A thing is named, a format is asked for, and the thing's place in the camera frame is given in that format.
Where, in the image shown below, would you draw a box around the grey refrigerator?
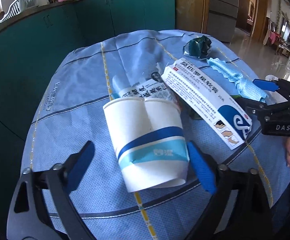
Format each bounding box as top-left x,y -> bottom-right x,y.
209,0 -> 240,43

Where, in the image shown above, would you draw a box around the green base cabinets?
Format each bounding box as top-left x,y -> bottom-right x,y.
0,0 -> 178,143

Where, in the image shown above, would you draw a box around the dark green wrapper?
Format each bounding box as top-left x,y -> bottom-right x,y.
184,35 -> 213,60

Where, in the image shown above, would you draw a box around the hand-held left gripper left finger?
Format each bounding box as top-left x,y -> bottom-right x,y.
10,140 -> 97,240

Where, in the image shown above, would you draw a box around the white printed sachet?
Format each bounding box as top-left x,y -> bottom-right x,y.
111,62 -> 182,112

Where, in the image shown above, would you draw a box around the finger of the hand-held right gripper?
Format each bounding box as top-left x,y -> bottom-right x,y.
252,79 -> 290,103
235,97 -> 273,120

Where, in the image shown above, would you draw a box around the wood framed glass door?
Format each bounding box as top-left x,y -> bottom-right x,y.
174,0 -> 210,34

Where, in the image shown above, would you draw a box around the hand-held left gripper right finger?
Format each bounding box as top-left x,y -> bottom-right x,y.
185,141 -> 273,240

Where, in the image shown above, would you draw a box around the white dish rack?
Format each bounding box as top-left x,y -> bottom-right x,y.
0,0 -> 39,27

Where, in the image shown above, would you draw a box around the white medicine box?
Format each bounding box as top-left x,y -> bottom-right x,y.
161,57 -> 253,150

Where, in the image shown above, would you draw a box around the light blue cleaning cloth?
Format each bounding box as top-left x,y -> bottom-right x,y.
206,57 -> 269,103

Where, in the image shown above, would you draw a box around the blue checked tablecloth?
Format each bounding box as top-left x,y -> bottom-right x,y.
6,29 -> 275,240

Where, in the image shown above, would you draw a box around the white paper cup blue stripe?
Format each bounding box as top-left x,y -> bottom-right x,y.
102,97 -> 191,193

